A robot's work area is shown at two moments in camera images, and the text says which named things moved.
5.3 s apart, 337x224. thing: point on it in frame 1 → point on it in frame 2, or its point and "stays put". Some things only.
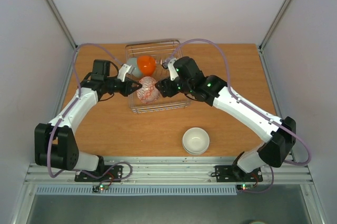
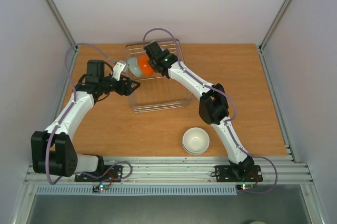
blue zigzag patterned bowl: [196, 141] stays put
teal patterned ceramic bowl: [134, 61] stays put
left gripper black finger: [130, 89] stays put
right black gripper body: [170, 88] → [154, 57]
